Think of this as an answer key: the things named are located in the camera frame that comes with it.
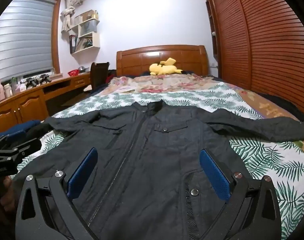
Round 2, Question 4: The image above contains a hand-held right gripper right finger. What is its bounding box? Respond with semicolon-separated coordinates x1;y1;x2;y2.
199;149;282;240

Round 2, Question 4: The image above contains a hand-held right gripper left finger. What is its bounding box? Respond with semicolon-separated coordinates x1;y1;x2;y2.
15;147;100;240

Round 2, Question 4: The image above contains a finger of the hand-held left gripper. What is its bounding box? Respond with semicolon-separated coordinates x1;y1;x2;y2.
0;136;42;155

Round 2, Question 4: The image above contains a black jacket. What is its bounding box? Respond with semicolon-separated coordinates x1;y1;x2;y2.
41;100;304;240

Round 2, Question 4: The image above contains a person's left hand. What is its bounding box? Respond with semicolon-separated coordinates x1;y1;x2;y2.
0;175;18;213

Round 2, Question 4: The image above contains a wooden desk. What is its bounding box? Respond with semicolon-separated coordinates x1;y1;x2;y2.
0;71;92;135

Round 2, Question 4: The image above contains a green capped bottle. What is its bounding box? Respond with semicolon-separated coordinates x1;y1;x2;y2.
10;77;19;94

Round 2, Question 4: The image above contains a black gadget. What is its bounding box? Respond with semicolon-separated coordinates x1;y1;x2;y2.
25;74;51;89

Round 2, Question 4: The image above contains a leaf print bed sheet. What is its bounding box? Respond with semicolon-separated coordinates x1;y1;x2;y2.
17;84;304;230

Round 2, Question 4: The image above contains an orange patterned blanket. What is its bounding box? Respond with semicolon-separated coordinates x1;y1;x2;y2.
242;90;304;155

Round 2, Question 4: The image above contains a dark wooden chair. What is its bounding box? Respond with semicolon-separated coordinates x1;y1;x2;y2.
90;62;110;90

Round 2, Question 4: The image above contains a grey window blind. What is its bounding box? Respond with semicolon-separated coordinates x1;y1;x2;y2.
0;0;55;80

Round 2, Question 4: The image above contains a floral blanket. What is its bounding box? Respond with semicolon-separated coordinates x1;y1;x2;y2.
102;73;226;96

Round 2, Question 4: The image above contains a yellow plush toy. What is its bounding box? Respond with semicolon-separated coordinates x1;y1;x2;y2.
149;58;183;76

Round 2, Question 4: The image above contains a wooden bed headboard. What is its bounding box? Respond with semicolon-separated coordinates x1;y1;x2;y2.
116;45;208;77

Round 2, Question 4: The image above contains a beige tied curtain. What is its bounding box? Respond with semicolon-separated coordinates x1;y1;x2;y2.
61;0;82;34

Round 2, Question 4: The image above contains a wooden louvred wardrobe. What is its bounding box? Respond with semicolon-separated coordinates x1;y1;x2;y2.
200;0;304;115

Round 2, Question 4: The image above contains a white wall shelf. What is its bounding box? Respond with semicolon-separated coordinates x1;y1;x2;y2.
69;10;100;54

